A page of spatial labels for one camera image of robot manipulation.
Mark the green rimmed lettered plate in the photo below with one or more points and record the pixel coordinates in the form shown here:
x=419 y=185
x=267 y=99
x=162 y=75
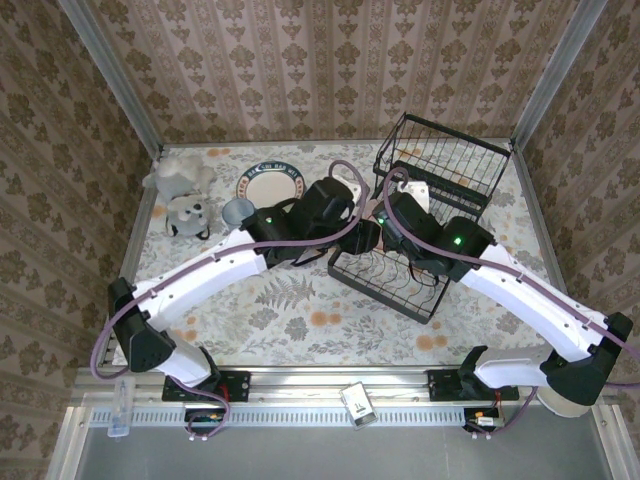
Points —
x=272 y=187

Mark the grey blue cup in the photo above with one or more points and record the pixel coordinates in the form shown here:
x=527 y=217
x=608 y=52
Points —
x=237 y=212

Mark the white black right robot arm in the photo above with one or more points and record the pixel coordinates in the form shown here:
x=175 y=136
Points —
x=530 y=305

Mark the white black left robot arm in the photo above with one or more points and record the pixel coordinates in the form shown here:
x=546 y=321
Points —
x=200 y=280

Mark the husky plush toy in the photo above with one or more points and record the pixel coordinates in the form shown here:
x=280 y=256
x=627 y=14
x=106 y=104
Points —
x=187 y=215

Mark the floral tablecloth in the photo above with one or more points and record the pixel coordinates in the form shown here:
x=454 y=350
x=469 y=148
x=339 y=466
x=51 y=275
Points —
x=300 y=340

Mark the fluffy grey white plush toy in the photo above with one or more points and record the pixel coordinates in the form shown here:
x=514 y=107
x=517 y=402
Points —
x=180 y=172

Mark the white label tag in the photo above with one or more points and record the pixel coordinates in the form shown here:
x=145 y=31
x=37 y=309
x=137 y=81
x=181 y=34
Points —
x=359 y=407

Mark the small electronics board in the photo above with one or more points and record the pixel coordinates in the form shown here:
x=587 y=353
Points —
x=205 y=419
x=485 y=421

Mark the white tape roll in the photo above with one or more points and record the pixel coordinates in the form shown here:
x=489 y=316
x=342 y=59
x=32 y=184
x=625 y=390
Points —
x=565 y=410

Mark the clear plastic tube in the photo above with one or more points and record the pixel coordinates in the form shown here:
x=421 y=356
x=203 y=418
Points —
x=121 y=410

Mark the aluminium table side rail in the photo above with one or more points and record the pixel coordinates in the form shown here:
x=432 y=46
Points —
x=547 y=250
x=131 y=240

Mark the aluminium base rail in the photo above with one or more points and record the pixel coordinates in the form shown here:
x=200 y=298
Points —
x=300 y=382

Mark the aluminium frame post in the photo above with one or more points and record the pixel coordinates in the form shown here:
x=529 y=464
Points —
x=116 y=75
x=552 y=75

